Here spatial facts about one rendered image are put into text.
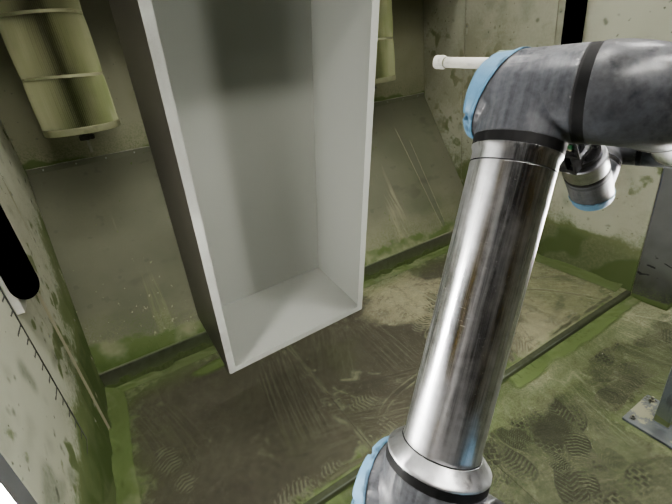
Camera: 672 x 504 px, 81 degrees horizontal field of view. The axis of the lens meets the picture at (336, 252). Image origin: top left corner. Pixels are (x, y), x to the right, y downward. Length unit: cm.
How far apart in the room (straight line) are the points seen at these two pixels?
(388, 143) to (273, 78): 171
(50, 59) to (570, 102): 200
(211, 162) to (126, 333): 119
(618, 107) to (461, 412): 40
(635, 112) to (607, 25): 210
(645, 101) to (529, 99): 11
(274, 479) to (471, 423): 124
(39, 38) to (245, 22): 102
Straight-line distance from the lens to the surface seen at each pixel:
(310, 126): 160
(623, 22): 261
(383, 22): 273
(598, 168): 99
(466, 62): 104
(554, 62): 56
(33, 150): 258
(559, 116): 55
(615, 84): 54
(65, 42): 220
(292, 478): 172
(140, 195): 249
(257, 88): 146
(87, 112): 220
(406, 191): 298
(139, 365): 236
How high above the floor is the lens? 144
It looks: 26 degrees down
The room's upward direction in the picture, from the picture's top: 7 degrees counter-clockwise
